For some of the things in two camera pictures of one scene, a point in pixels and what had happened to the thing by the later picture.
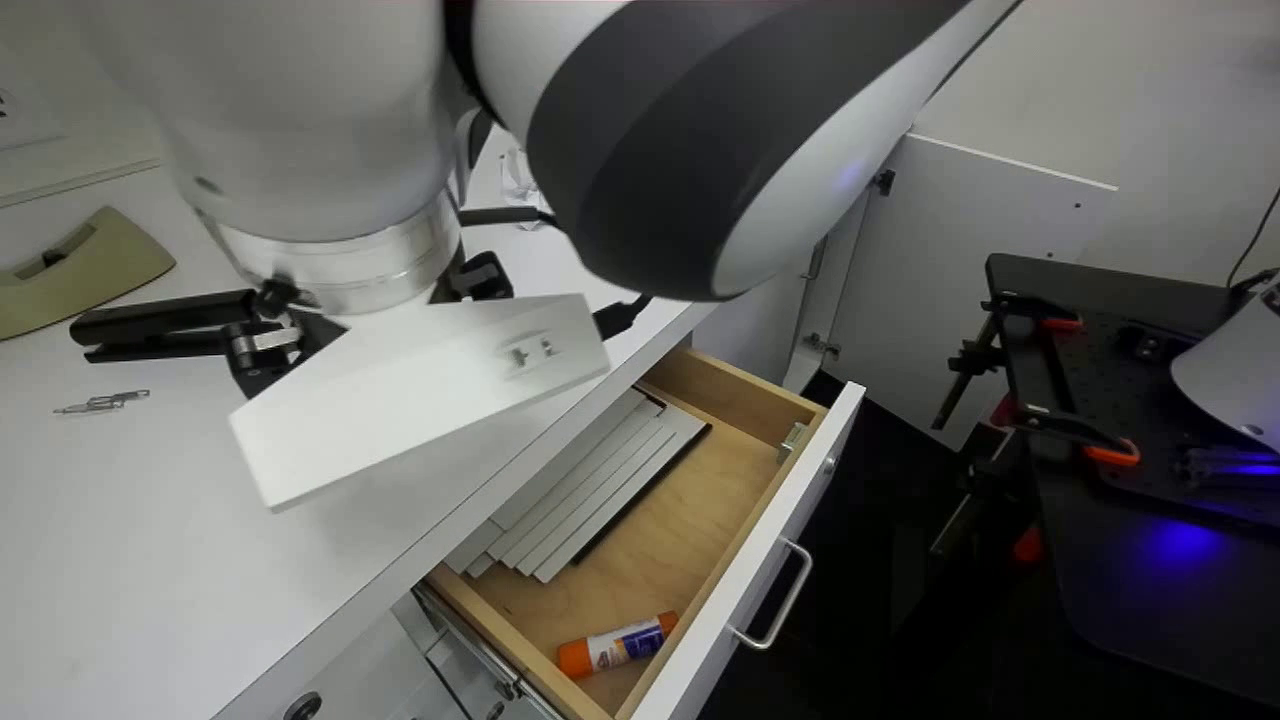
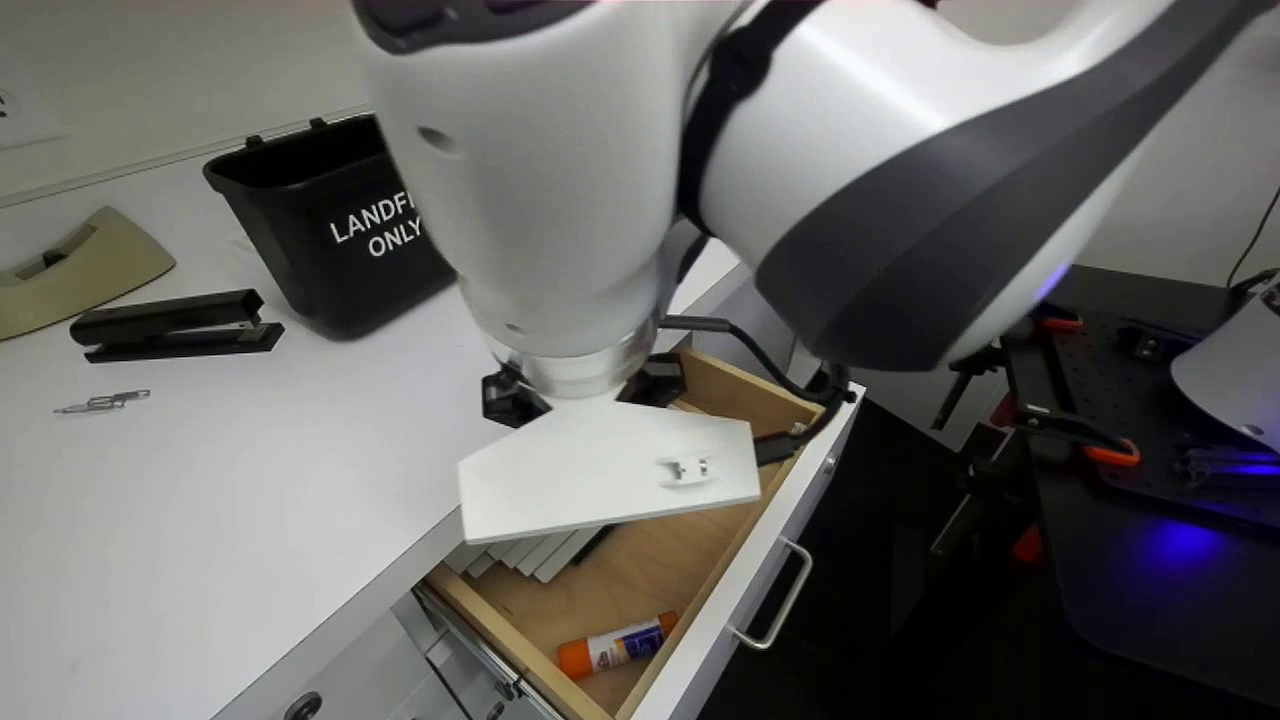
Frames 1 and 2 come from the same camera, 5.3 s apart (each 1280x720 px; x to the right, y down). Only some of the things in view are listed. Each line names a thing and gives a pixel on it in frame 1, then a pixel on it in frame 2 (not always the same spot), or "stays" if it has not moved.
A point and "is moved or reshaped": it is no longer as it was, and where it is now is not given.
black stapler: x=257 y=328 is moved or reshaped
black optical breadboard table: x=1163 y=522 stays
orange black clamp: x=1058 y=428 stays
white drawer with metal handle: x=709 y=541 stays
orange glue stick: x=581 y=658 stays
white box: x=366 y=412 → x=576 y=464
